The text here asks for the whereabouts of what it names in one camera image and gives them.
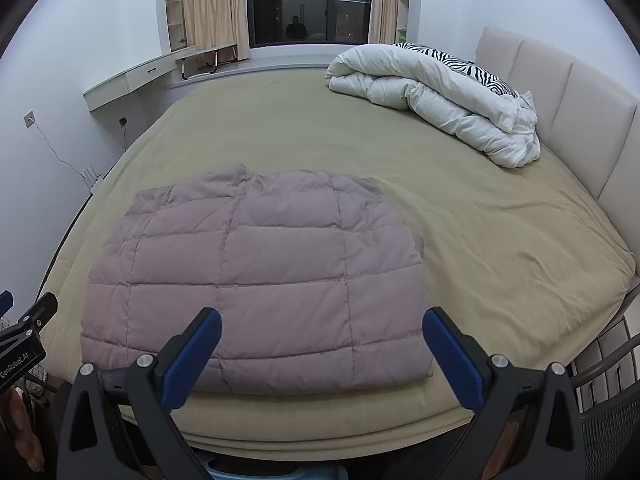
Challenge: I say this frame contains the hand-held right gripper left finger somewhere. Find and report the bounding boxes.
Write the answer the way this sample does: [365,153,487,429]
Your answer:
[56,307,223,480]

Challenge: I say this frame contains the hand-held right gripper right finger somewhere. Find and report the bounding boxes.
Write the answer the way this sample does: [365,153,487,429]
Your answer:
[423,306,585,480]

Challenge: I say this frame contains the mauve quilted down jacket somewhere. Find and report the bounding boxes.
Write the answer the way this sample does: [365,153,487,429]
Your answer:
[80,162,437,394]

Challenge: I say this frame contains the person's left hand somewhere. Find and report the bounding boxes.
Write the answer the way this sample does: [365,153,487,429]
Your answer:
[4,389,45,473]

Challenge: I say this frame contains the bed with olive sheet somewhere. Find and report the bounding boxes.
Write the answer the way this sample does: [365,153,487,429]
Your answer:
[37,67,639,461]

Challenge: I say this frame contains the white router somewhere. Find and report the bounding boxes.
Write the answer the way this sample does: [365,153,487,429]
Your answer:
[81,162,104,194]

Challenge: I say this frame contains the grey mesh metal chair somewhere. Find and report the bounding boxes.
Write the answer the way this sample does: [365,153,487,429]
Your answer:
[569,290,640,480]

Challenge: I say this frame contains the white folded duvet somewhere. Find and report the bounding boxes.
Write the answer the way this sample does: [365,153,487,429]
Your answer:
[325,42,544,169]

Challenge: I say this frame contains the beige padded headboard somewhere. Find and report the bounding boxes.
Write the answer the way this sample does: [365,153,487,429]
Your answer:
[472,27,640,281]

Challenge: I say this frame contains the zebra striped pillow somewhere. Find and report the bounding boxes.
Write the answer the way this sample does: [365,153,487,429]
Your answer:
[392,41,521,99]

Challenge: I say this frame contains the black framed chair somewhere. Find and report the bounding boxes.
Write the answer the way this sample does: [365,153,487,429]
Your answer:
[179,45,239,81]

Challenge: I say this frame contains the beige curtain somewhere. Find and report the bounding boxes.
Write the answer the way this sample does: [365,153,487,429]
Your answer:
[367,0,402,45]
[179,0,252,62]

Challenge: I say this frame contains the dark window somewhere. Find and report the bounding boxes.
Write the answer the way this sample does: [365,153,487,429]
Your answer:
[245,0,374,47]

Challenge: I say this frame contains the thin charging cable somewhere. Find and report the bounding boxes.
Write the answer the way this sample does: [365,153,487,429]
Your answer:
[31,122,90,179]

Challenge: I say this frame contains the white wall-mounted desk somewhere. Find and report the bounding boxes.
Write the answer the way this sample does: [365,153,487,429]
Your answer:
[82,45,199,112]

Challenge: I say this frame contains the white wall shelf unit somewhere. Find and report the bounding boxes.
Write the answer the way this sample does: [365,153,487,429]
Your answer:
[397,0,414,44]
[164,0,189,54]

